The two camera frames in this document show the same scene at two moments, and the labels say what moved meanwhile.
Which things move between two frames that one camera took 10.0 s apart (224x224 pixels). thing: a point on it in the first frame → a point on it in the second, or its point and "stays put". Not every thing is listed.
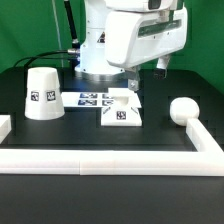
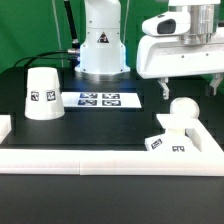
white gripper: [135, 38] → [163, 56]
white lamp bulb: [183, 109] stays put
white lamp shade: [43, 100] stays put
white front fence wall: [112, 163] stays put
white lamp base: [125, 110] → [176, 137]
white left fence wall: [5, 126] stays put
